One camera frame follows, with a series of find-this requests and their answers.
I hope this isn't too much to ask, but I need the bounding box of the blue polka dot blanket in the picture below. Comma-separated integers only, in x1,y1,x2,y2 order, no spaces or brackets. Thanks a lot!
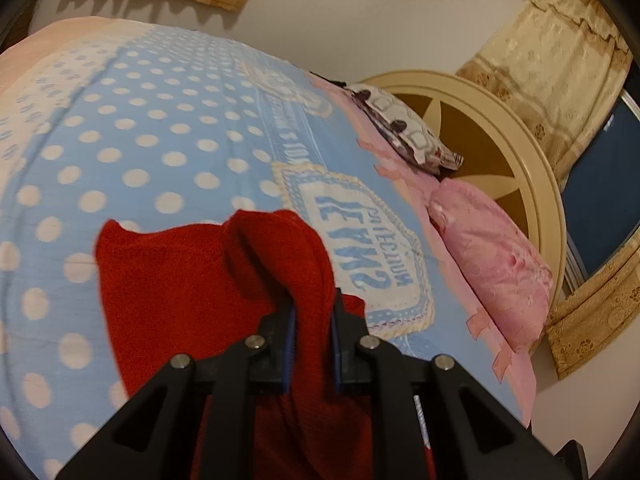
0,25,531,480

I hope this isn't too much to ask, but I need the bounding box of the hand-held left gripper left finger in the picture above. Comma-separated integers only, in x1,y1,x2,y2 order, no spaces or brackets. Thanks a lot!
55,292,301,480

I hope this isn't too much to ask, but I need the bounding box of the black object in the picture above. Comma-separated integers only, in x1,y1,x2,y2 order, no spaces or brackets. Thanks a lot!
552,439,591,480

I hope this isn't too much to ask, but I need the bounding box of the pink pillow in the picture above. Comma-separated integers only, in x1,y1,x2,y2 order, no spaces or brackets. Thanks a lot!
427,178,555,353

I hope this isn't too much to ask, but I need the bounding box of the pink bed sheet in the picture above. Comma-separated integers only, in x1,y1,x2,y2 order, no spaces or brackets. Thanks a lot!
0,15,538,426

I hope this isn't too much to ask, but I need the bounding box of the red embroidered sweater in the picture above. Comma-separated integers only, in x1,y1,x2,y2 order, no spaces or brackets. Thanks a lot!
95,209,436,480

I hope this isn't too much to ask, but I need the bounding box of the cream round headboard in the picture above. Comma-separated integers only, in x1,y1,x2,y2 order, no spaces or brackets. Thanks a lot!
360,71,568,356

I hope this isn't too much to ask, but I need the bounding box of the beige floral window curtain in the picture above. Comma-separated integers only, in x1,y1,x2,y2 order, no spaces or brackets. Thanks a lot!
544,242,640,381
456,0,635,192

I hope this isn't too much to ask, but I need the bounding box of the dark window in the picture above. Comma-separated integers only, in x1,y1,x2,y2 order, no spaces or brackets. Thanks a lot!
560,94,640,292

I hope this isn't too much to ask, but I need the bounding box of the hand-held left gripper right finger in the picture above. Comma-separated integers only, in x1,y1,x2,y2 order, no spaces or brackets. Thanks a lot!
329,287,576,480

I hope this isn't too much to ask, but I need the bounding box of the patterned white purple pillow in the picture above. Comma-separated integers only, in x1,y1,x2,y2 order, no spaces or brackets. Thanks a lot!
345,82,465,176

